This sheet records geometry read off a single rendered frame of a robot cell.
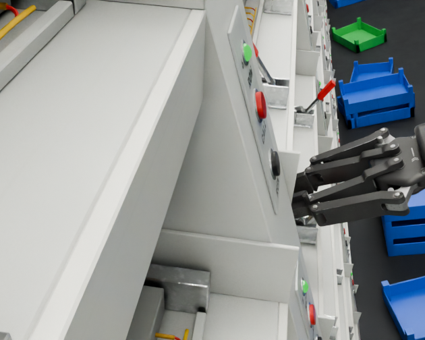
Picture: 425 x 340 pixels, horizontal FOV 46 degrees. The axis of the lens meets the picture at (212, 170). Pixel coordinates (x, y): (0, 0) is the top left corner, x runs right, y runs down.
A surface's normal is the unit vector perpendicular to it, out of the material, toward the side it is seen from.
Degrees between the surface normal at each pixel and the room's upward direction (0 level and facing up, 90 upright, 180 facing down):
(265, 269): 90
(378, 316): 0
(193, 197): 90
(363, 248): 0
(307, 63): 90
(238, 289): 90
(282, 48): 18
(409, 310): 0
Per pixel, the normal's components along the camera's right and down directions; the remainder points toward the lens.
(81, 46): 0.04, -0.79
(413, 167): -0.45, -0.75
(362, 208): -0.23, 0.63
